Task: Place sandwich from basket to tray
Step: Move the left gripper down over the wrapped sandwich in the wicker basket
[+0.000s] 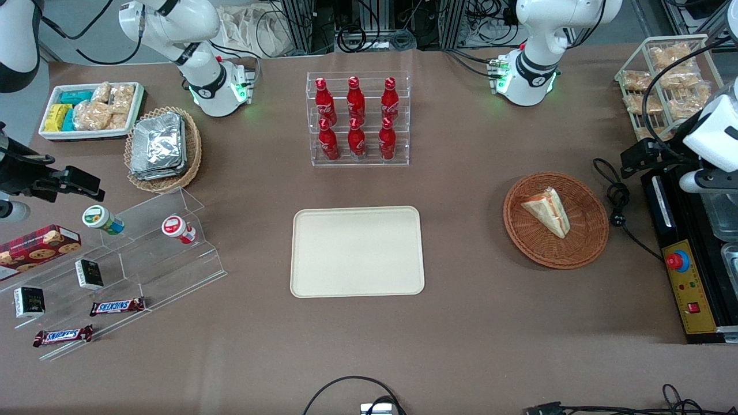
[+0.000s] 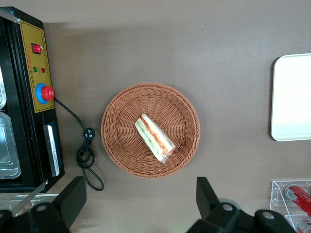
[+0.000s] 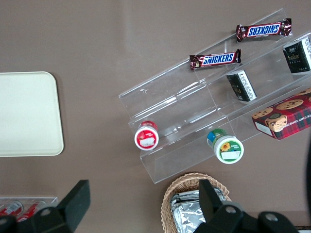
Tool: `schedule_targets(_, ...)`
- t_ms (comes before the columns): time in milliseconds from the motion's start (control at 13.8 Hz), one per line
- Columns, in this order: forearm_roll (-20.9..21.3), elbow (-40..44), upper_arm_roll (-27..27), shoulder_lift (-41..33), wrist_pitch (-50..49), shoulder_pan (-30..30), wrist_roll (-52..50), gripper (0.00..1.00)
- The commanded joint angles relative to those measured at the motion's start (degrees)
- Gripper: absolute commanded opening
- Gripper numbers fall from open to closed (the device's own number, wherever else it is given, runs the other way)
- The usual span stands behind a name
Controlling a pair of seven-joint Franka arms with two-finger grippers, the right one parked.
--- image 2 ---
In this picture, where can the cream plastic tray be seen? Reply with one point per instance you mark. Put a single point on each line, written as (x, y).
(291, 97)

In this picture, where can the clear acrylic bottle rack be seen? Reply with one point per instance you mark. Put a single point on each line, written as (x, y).
(277, 194)

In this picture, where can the triangle sandwich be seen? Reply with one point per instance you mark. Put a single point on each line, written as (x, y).
(153, 136)

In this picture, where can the clear meal container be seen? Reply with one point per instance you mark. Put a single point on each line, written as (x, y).
(2, 92)
(7, 150)

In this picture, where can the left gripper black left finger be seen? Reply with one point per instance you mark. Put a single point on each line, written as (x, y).
(73, 194)

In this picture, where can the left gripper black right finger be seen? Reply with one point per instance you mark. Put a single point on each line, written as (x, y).
(206, 196)

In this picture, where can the black sealing machine yellow panel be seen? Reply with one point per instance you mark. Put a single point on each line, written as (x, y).
(36, 72)

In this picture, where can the brown round wicker basket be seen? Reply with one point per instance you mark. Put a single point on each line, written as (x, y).
(121, 145)

